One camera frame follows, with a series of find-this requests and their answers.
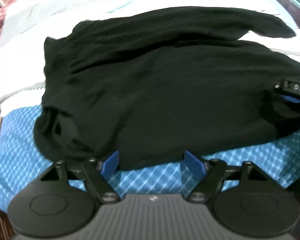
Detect black pants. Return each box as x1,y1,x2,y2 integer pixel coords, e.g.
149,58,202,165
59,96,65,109
34,7,300,170

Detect patterned teal grey bedsheet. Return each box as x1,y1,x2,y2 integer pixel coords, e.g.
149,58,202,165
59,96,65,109
0,0,300,211

